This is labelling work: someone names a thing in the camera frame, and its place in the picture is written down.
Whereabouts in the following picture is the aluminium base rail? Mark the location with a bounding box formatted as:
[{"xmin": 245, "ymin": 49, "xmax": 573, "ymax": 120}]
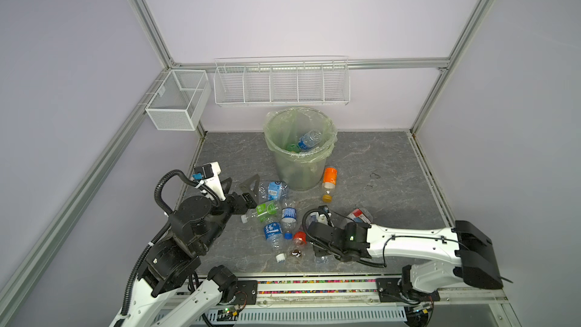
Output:
[{"xmin": 122, "ymin": 272, "xmax": 509, "ymax": 314}]

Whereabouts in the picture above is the crushed light blue label bottle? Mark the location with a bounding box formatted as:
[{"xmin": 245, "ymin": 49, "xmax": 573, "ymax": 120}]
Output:
[{"xmin": 258, "ymin": 181, "xmax": 289, "ymax": 204}]

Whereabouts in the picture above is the red label scenic bottle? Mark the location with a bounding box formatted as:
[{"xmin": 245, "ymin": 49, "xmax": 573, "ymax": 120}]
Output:
[{"xmin": 347, "ymin": 207, "xmax": 373, "ymax": 224}]

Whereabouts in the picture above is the dark green soda bottle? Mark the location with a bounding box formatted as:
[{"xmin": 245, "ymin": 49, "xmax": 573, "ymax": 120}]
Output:
[{"xmin": 286, "ymin": 144, "xmax": 301, "ymax": 153}]

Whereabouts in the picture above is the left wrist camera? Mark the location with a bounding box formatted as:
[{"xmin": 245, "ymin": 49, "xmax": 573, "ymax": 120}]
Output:
[{"xmin": 191, "ymin": 162, "xmax": 225, "ymax": 201}]

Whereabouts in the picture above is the small white mesh basket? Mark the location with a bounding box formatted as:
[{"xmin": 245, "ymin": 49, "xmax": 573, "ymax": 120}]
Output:
[{"xmin": 145, "ymin": 70, "xmax": 211, "ymax": 131}]

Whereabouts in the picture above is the red cap cola bottle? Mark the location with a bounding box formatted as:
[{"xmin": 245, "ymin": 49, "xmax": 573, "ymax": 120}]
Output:
[{"xmin": 286, "ymin": 231, "xmax": 307, "ymax": 262}]

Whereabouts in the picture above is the blue label bottle blue cap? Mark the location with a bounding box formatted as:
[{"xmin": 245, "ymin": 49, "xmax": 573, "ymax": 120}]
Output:
[{"xmin": 281, "ymin": 201, "xmax": 297, "ymax": 240}]

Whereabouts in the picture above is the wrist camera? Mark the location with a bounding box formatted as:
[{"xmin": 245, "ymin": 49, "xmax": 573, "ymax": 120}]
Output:
[
  {"xmin": 191, "ymin": 162, "xmax": 225, "ymax": 201},
  {"xmin": 316, "ymin": 206, "xmax": 332, "ymax": 226}
]

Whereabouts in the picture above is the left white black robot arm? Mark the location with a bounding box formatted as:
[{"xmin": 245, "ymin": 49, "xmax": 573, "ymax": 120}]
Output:
[{"xmin": 113, "ymin": 162, "xmax": 257, "ymax": 326}]

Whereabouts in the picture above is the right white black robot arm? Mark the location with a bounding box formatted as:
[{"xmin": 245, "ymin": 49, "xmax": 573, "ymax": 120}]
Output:
[{"xmin": 301, "ymin": 209, "xmax": 507, "ymax": 305}]

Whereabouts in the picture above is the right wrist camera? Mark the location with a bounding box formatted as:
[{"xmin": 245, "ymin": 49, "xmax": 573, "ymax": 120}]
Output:
[{"xmin": 316, "ymin": 206, "xmax": 332, "ymax": 226}]

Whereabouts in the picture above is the long white wire basket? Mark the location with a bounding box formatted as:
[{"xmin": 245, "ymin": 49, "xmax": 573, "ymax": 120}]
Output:
[{"xmin": 213, "ymin": 56, "xmax": 351, "ymax": 107}]

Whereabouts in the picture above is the light green label bottle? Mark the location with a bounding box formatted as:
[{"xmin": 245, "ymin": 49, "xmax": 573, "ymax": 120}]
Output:
[{"xmin": 241, "ymin": 201, "xmax": 281, "ymax": 224}]

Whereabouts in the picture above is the orange label bottle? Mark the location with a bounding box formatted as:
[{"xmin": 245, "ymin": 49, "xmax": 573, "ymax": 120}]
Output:
[{"xmin": 322, "ymin": 167, "xmax": 338, "ymax": 203}]

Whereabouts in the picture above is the green-lined mesh waste bin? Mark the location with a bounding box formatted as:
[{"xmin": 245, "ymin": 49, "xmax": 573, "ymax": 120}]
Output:
[{"xmin": 263, "ymin": 107, "xmax": 337, "ymax": 191}]

